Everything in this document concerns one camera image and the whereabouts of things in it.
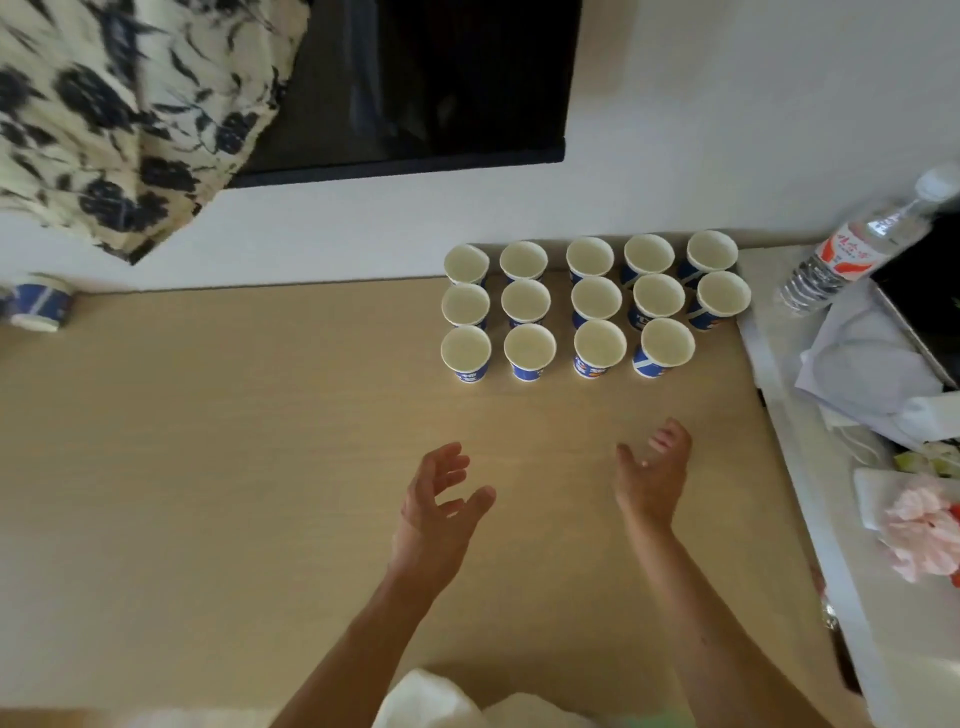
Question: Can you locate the person's left hand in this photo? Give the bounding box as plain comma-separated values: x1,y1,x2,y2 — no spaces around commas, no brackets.
388,442,498,595

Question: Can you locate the person's right hand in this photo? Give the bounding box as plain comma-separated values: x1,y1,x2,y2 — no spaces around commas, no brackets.
615,417,693,531

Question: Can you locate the person's left forearm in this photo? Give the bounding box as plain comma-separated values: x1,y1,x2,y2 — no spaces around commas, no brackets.
270,561,451,728

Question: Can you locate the person's right forearm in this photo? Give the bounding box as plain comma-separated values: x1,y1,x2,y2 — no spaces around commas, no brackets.
621,517,835,728

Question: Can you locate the array of blue paper cups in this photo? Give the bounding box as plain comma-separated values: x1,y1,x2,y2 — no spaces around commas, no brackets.
439,229,753,385

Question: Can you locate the white garment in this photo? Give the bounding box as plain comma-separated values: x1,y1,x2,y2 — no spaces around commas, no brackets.
371,669,680,728

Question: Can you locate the white tray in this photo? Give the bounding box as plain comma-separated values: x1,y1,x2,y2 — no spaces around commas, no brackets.
853,466,960,534

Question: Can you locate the clear plastic water bottle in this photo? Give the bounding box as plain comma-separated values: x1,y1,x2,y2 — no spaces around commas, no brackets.
777,163,960,315

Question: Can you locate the green leafy item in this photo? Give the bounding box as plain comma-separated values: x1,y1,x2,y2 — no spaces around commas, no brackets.
892,442,960,479

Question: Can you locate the pink crumpled tissue flower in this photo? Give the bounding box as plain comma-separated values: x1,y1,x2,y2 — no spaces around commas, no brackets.
877,480,960,585

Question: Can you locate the white side cabinet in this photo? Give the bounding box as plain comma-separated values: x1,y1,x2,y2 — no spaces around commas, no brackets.
737,243,960,728

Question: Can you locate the black box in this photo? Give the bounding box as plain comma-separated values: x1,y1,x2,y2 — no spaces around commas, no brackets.
870,213,960,390

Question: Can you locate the black television screen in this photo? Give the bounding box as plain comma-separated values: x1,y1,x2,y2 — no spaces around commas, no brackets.
227,0,585,189

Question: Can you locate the blue striped paper cup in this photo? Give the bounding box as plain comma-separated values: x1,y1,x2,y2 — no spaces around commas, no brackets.
0,274,76,334

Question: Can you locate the cream floral cloth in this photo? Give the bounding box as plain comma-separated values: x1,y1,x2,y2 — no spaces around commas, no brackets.
0,0,313,266

